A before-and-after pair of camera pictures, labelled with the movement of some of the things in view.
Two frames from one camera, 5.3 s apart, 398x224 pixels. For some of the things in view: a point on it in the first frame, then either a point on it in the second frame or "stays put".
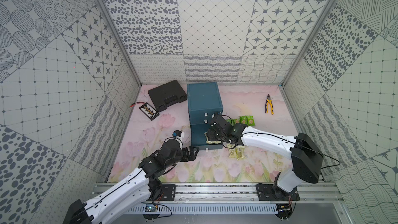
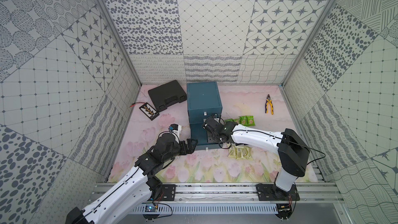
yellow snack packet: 240,152 stays put
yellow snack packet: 232,152 stays put
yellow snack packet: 210,142 → 247,152
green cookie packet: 235,121 stays put
